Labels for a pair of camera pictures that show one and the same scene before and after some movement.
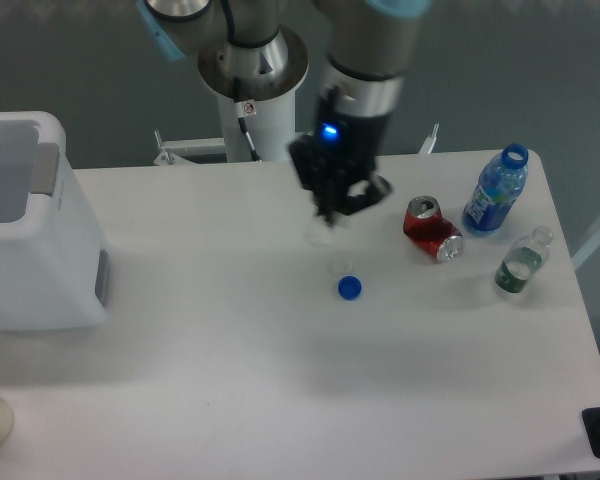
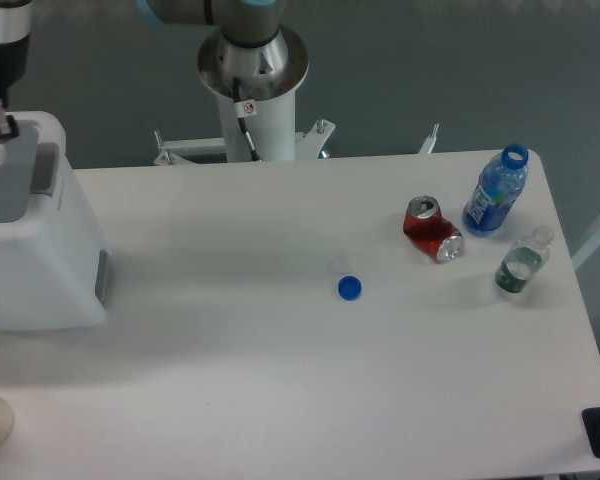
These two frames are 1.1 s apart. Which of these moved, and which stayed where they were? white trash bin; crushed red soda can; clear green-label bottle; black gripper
Moved: black gripper
Stayed: white trash bin; clear green-label bottle; crushed red soda can
